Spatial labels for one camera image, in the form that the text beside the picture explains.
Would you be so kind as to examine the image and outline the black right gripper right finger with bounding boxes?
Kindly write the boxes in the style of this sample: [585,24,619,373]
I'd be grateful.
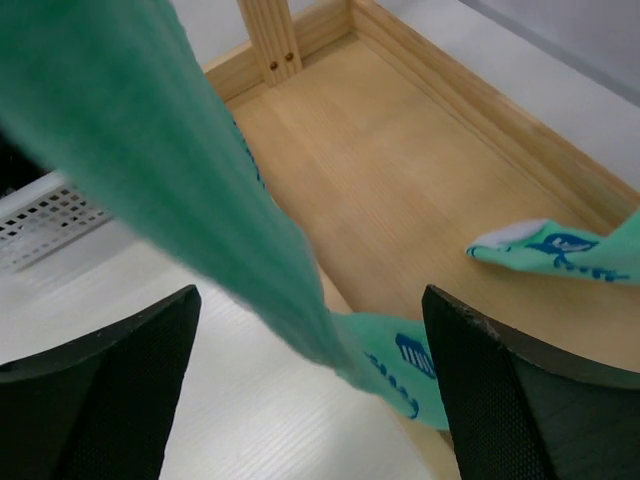
[422,285,639,479]

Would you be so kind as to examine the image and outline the mint green sock left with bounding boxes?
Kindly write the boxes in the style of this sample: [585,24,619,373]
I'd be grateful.
[466,212,639,286]

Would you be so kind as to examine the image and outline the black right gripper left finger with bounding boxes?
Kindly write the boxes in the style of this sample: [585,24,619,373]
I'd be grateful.
[1,285,201,480]

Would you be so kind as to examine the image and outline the mint green sock right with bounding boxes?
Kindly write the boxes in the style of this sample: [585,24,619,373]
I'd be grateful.
[1,1,448,430]

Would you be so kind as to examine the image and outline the white plastic basket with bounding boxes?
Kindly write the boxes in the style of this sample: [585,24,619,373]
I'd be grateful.
[1,172,112,276]

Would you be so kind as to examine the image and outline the mint green sock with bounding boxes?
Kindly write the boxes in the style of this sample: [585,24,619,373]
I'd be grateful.
[466,212,639,286]
[1,1,448,430]

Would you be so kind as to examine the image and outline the wooden hanging rack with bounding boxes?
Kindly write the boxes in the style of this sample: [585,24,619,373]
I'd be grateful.
[206,1,639,479]

